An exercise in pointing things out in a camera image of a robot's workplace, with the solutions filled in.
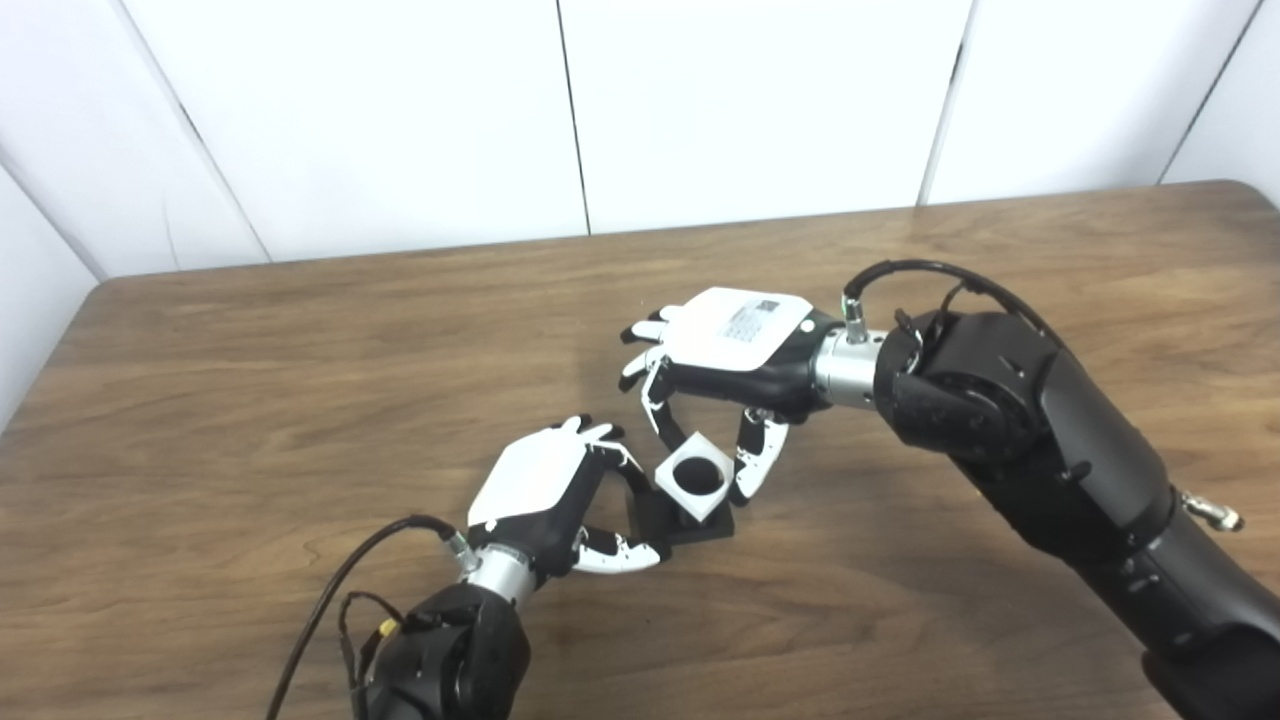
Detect white and black right hand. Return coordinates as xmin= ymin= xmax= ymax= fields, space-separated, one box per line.
xmin=618 ymin=287 xmax=846 ymax=508

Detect white and black left hand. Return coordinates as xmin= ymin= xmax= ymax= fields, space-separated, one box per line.
xmin=465 ymin=415 xmax=671 ymax=580

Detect black peg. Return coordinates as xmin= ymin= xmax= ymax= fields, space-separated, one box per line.
xmin=634 ymin=458 xmax=737 ymax=547

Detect white square piece with hole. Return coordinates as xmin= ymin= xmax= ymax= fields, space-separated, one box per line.
xmin=654 ymin=432 xmax=737 ymax=524

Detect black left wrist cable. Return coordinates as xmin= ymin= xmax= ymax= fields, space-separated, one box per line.
xmin=265 ymin=514 xmax=478 ymax=720

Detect thin right arm wires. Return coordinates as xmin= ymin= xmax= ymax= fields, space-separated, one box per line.
xmin=892 ymin=282 xmax=968 ymax=337

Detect thin arm wires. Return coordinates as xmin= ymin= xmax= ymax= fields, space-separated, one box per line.
xmin=892 ymin=282 xmax=968 ymax=337
xmin=338 ymin=591 xmax=405 ymax=720

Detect thin left arm wires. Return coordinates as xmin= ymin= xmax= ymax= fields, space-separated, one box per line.
xmin=338 ymin=591 xmax=405 ymax=720

